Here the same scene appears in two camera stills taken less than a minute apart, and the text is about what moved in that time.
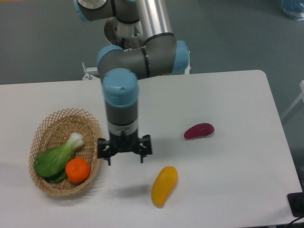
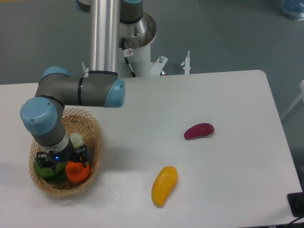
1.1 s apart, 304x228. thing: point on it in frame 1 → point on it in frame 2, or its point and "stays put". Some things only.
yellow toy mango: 163,185 stays put
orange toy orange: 78,169 stays put
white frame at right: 300,96 stays put
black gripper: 123,144 → 70,154
